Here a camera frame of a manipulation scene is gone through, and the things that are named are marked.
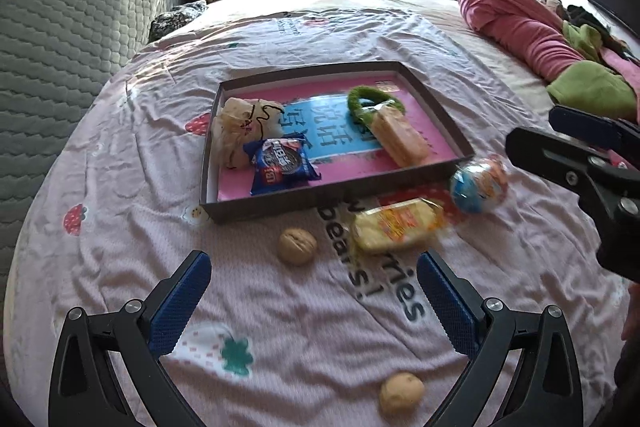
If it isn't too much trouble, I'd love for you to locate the surprise egg toy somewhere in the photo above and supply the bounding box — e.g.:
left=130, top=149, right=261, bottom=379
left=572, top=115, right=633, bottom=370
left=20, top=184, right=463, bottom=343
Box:
left=449, top=155, right=509, bottom=215

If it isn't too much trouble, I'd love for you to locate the walnut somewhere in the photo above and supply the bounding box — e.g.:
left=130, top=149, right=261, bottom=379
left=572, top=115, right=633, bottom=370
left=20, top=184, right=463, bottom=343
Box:
left=378, top=372, right=425, bottom=415
left=278, top=228, right=318, bottom=265

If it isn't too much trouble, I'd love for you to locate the yellow rice cracker packet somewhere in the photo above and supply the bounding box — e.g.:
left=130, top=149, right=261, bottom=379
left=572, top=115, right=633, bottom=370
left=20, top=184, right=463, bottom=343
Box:
left=349, top=198, right=447, bottom=256

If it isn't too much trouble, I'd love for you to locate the clear cracker stack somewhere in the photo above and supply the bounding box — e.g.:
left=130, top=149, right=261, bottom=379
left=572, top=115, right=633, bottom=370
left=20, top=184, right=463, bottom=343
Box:
left=369, top=103, right=431, bottom=168

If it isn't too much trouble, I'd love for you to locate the green fuzzy ring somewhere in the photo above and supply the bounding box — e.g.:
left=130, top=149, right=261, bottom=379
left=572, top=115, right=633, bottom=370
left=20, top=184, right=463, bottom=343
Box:
left=346, top=84, right=407, bottom=127

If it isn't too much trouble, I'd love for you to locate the blue cookie packet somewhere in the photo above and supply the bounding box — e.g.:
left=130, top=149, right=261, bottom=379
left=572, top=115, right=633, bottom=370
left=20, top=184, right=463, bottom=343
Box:
left=243, top=133, right=321, bottom=196

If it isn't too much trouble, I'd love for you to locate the beige sheer drawstring pouch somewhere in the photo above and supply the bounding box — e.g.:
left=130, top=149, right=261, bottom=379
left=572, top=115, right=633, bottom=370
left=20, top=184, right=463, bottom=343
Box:
left=212, top=98, right=285, bottom=169

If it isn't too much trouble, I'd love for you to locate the green cloth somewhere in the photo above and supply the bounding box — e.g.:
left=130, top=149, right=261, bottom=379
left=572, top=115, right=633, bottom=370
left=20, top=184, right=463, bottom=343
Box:
left=547, top=22, right=639, bottom=124

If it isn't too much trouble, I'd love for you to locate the pink rolled blanket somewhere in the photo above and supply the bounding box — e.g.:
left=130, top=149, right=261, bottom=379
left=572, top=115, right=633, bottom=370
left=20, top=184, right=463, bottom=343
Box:
left=455, top=0, right=640, bottom=88

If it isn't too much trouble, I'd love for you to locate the pink and blue book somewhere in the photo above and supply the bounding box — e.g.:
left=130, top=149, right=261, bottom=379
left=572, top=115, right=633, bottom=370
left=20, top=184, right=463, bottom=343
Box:
left=212, top=63, right=473, bottom=199

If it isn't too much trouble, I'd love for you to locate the dark shallow box tray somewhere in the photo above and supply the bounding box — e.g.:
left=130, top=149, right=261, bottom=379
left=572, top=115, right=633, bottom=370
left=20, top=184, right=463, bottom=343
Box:
left=200, top=62, right=474, bottom=223

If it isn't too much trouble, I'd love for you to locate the grey quilted headboard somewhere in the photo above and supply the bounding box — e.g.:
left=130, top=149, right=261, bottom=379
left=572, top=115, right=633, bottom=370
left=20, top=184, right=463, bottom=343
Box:
left=0, top=0, right=184, bottom=268

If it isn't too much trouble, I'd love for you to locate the dark floral pillow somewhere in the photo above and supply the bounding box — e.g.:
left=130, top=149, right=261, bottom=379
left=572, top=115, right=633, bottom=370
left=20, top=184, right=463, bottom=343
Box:
left=149, top=0, right=207, bottom=42

